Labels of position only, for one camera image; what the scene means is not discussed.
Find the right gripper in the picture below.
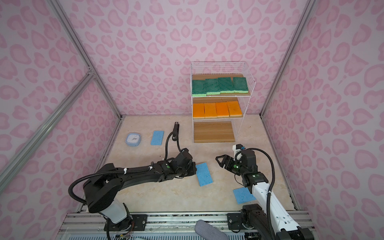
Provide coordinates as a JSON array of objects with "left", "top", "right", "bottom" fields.
[{"left": 215, "top": 154, "right": 247, "bottom": 177}]

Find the blue sponge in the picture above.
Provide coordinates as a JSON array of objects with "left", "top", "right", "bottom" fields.
[
  {"left": 233, "top": 188, "right": 256, "bottom": 205},
  {"left": 151, "top": 131, "right": 164, "bottom": 146},
  {"left": 196, "top": 163, "right": 213, "bottom": 187}
]

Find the orange sponge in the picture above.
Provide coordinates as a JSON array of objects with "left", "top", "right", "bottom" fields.
[
  {"left": 216, "top": 102, "right": 230, "bottom": 118},
  {"left": 193, "top": 103, "right": 205, "bottom": 119},
  {"left": 227, "top": 101, "right": 243, "bottom": 118},
  {"left": 204, "top": 103, "right": 218, "bottom": 119}
]

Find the green sponge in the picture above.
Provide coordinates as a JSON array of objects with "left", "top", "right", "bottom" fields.
[
  {"left": 192, "top": 80, "right": 207, "bottom": 97},
  {"left": 205, "top": 79, "right": 221, "bottom": 96},
  {"left": 218, "top": 77, "right": 235, "bottom": 94},
  {"left": 233, "top": 77, "right": 249, "bottom": 94}
]

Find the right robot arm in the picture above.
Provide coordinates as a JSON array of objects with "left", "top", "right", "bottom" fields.
[{"left": 216, "top": 145, "right": 315, "bottom": 240}]

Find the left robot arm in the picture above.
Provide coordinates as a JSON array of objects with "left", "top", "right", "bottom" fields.
[{"left": 68, "top": 131, "right": 197, "bottom": 225}]

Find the black stapler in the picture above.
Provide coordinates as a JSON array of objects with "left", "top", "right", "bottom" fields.
[{"left": 172, "top": 122, "right": 180, "bottom": 142}]

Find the blue square timer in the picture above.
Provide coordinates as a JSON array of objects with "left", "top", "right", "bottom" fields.
[{"left": 125, "top": 133, "right": 142, "bottom": 147}]

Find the grey cloth object front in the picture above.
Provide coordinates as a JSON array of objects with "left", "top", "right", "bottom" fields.
[{"left": 195, "top": 220, "right": 229, "bottom": 240}]

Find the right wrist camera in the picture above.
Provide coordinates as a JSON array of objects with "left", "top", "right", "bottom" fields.
[{"left": 233, "top": 144, "right": 245, "bottom": 155}]

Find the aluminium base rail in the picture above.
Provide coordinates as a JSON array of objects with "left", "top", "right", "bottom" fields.
[{"left": 56, "top": 211, "right": 261, "bottom": 240}]

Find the white wire wooden shelf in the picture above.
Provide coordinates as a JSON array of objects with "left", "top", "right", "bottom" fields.
[{"left": 190, "top": 62, "right": 256, "bottom": 144}]

